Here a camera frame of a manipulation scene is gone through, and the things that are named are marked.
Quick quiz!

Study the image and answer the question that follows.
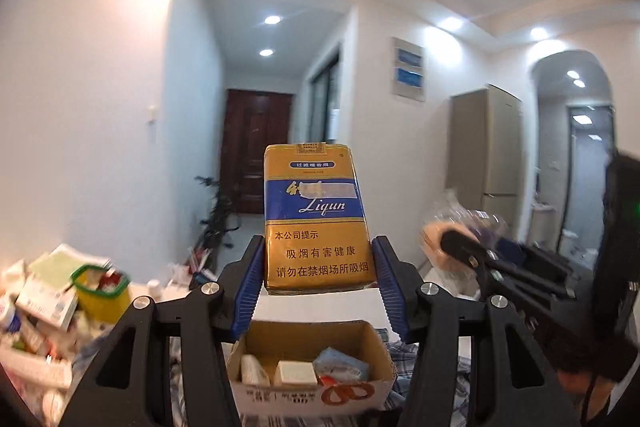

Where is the light blue packet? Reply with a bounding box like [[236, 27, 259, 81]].
[[313, 347, 371, 382]]

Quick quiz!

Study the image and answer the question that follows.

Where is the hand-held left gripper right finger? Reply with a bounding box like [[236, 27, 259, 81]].
[[371, 235, 583, 427]]

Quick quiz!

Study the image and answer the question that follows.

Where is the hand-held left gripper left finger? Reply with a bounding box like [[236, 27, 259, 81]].
[[60, 234, 266, 427]]

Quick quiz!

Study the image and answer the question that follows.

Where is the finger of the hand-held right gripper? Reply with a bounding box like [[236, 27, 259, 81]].
[[440, 229, 577, 303], [499, 239, 572, 280]]

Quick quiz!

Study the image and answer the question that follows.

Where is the dark brown entrance door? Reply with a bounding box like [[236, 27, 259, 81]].
[[220, 89, 293, 215]]

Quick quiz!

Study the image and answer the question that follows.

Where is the pile of papers and boxes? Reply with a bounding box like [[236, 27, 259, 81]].
[[0, 244, 117, 427]]

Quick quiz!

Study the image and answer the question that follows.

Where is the dark framed glass door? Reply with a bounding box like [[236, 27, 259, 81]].
[[565, 106, 614, 258]]

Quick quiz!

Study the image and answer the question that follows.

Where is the small white box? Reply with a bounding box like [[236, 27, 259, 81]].
[[274, 360, 319, 388]]

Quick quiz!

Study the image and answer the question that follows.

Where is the blue plaid shirt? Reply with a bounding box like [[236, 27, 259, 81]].
[[75, 326, 473, 427]]

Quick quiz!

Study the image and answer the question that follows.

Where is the brown cardboard box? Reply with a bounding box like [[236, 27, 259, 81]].
[[226, 319, 398, 415]]

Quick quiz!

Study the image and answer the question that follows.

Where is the black bicycle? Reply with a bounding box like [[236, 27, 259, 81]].
[[195, 177, 242, 258]]

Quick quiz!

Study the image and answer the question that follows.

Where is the clear packet with beige contents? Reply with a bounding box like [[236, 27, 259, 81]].
[[421, 191, 512, 269]]

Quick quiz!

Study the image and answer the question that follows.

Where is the sliding glass door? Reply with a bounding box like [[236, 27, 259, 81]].
[[305, 52, 341, 148]]

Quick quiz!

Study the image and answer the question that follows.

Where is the beige refrigerator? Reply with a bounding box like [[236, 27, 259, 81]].
[[446, 84, 525, 233]]

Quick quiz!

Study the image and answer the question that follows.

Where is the small white packet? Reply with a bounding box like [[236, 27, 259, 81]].
[[241, 354, 271, 386]]

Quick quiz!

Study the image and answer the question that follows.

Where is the grey wall electrical panel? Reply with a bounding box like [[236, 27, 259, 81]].
[[390, 37, 427, 102]]

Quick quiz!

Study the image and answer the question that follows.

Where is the white plastic bag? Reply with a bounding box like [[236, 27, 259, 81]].
[[165, 262, 201, 289]]

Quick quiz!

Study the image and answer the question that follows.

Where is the yellow container with green rim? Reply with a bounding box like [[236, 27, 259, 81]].
[[70, 263, 132, 325]]

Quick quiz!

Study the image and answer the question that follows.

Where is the gold and blue cigarette pack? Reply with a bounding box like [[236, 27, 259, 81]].
[[263, 142, 377, 297]]

